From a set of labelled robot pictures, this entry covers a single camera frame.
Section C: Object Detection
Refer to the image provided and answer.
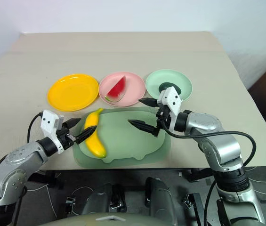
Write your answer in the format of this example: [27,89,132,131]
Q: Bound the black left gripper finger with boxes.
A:
[63,118,82,129]
[75,126,97,145]

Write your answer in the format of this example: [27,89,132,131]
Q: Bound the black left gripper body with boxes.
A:
[56,127,77,149]

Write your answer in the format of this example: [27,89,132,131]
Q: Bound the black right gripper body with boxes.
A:
[155,99,174,130]

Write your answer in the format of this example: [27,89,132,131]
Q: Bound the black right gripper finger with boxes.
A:
[127,119,160,137]
[138,97,159,108]

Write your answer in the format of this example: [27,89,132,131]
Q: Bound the yellow banana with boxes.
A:
[83,108,107,159]

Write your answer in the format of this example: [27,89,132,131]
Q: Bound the pink plate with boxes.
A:
[98,72,146,107]

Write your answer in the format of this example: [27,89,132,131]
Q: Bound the dark green round item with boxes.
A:
[158,82,182,95]

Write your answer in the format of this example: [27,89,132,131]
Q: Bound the yellow plate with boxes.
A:
[47,73,100,112]

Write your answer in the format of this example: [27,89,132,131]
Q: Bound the light green plate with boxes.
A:
[145,69,193,102]

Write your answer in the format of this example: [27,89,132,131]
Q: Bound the translucent green tray mat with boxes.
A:
[73,106,172,169]

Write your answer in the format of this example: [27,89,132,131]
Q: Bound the red watermelon slice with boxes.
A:
[104,75,127,103]

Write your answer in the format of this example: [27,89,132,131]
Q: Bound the dark rounded shape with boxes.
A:
[81,183,127,215]
[144,177,178,226]

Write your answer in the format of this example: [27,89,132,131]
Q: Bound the grey-green robot torso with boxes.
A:
[37,211,171,226]

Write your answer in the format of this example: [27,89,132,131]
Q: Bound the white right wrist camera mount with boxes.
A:
[158,86,183,117]

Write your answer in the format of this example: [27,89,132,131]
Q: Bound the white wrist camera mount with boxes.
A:
[158,86,183,117]
[40,109,65,151]

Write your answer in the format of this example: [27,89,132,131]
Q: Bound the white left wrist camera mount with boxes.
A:
[40,109,65,151]

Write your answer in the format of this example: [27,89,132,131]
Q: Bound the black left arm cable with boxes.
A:
[12,112,43,226]

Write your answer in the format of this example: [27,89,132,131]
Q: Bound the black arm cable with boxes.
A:
[12,112,43,226]
[164,128,258,226]

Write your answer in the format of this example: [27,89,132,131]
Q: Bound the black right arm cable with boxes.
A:
[164,128,258,226]

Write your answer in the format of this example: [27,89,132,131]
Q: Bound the thin white floor cable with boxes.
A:
[26,183,58,220]

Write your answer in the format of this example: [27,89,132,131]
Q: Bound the black floor bracket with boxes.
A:
[183,193,205,226]

